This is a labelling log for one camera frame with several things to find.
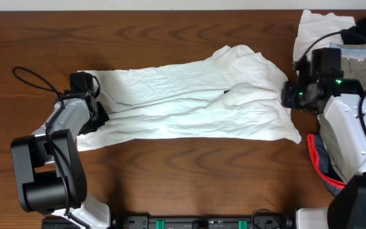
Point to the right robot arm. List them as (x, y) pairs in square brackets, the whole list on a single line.
[(348, 208)]

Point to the white t-shirt with black tag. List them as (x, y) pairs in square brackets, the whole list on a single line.
[(235, 93)]

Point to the navy red shorts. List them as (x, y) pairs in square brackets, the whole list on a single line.
[(322, 164)]

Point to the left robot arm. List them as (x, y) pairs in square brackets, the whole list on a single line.
[(49, 175)]

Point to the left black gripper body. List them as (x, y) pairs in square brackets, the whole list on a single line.
[(97, 116)]

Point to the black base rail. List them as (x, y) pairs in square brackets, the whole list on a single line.
[(261, 219)]

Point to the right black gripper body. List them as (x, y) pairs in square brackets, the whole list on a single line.
[(288, 98)]

